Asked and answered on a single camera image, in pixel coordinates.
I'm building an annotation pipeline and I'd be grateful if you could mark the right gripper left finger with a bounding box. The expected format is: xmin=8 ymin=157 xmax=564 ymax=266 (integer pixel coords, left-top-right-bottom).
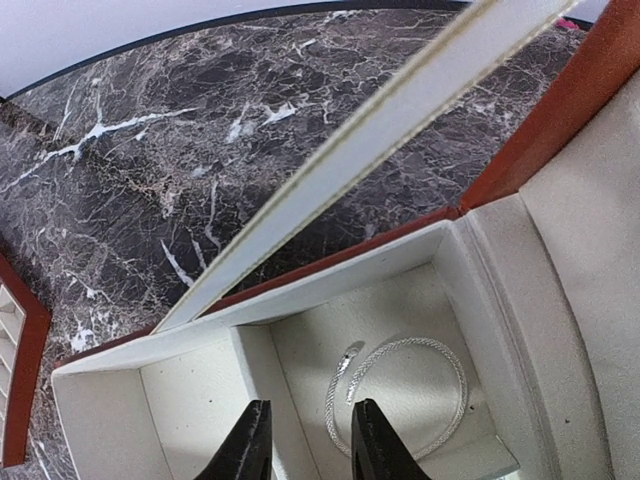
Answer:
xmin=195 ymin=400 xmax=272 ymax=480

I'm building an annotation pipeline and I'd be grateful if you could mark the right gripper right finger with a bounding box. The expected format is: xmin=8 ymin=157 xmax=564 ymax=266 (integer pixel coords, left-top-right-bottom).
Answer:
xmin=351 ymin=398 xmax=425 ymax=480

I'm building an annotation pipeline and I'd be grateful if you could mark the red wooden jewelry box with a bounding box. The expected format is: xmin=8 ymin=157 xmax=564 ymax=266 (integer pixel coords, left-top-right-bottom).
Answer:
xmin=51 ymin=1 xmax=639 ymax=479

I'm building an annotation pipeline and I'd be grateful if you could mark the red jewelry tray insert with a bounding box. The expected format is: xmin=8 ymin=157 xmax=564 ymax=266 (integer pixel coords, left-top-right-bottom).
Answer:
xmin=1 ymin=258 xmax=51 ymax=468

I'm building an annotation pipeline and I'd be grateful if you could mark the silver snake bracelet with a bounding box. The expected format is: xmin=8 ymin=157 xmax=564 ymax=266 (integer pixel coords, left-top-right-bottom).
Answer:
xmin=324 ymin=337 xmax=470 ymax=459

